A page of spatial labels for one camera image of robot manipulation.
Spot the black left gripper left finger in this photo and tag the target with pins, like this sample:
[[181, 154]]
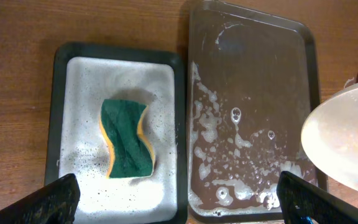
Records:
[[55, 203]]

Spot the dark brown serving tray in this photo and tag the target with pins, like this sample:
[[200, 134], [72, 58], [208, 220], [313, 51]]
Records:
[[253, 80]]

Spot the cream plate with red stain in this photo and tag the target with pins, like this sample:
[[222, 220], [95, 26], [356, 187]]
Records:
[[329, 136]]

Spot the black tray with soapy water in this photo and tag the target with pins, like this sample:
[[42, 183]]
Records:
[[84, 75]]

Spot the green yellow sponge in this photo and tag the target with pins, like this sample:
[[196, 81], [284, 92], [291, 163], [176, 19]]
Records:
[[130, 152]]

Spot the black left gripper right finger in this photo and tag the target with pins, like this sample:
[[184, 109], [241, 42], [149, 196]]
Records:
[[303, 202]]

